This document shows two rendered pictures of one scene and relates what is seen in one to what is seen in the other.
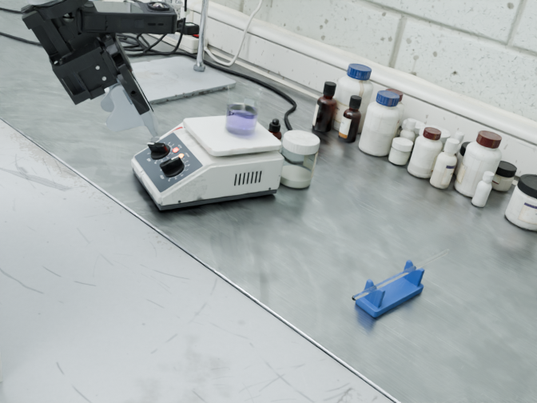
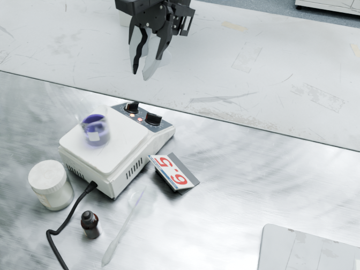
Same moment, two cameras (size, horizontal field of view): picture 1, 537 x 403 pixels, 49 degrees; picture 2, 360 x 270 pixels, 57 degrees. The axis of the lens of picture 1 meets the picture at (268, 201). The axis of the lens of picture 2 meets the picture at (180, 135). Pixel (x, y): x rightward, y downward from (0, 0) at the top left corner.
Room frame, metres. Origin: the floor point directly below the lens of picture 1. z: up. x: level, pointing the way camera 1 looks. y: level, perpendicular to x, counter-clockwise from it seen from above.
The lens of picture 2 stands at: (1.23, 0.05, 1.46)
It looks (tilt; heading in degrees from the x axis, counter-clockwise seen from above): 51 degrees down; 157
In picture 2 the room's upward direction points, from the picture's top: 2 degrees clockwise
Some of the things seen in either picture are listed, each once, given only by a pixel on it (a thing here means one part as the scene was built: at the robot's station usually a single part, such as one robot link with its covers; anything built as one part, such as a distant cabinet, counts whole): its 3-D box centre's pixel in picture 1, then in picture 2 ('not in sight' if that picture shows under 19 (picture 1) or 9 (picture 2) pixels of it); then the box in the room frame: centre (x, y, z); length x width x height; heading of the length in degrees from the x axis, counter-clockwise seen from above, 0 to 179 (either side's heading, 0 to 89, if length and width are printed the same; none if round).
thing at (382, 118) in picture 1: (381, 122); not in sight; (1.07, -0.19, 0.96); 0.06 x 0.06 x 0.11
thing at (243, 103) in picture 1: (242, 110); (94, 123); (0.84, 0.06, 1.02); 0.06 x 0.05 x 0.08; 11
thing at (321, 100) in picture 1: (325, 106); not in sight; (1.13, -0.08, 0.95); 0.04 x 0.04 x 0.10
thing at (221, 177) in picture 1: (213, 160); (117, 142); (0.83, 0.10, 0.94); 0.22 x 0.13 x 0.08; 124
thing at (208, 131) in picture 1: (231, 133); (104, 137); (0.84, 0.07, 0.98); 0.12 x 0.12 x 0.01; 34
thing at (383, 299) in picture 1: (392, 285); not in sight; (0.61, -0.17, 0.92); 0.10 x 0.03 x 0.04; 136
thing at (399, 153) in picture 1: (399, 151); not in sight; (1.03, -0.23, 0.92); 0.04 x 0.04 x 0.04
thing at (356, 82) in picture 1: (352, 97); not in sight; (1.16, -0.13, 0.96); 0.07 x 0.07 x 0.13
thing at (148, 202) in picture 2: not in sight; (142, 199); (0.94, 0.11, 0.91); 0.06 x 0.06 x 0.02
